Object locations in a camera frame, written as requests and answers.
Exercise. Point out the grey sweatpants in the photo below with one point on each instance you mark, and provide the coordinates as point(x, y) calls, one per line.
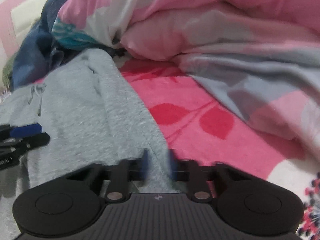
point(82, 110)

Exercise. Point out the pink and white headboard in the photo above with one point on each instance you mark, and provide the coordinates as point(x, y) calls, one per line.
point(22, 12)

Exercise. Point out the pink floral blanket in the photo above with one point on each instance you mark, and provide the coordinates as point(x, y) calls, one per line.
point(200, 135)

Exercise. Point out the light blue denim garment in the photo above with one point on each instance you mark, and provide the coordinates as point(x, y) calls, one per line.
point(30, 60)

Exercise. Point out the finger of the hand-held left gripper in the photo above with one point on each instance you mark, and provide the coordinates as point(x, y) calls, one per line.
point(35, 141)
point(26, 130)

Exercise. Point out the green patterned cloth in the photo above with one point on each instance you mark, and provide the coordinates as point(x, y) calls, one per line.
point(7, 72)

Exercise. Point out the pink patterned duvet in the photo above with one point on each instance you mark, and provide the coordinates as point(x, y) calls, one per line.
point(212, 30)

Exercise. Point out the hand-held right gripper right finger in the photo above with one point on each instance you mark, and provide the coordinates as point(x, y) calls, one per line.
point(172, 166)

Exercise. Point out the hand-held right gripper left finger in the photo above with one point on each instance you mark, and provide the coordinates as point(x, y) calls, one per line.
point(145, 165)

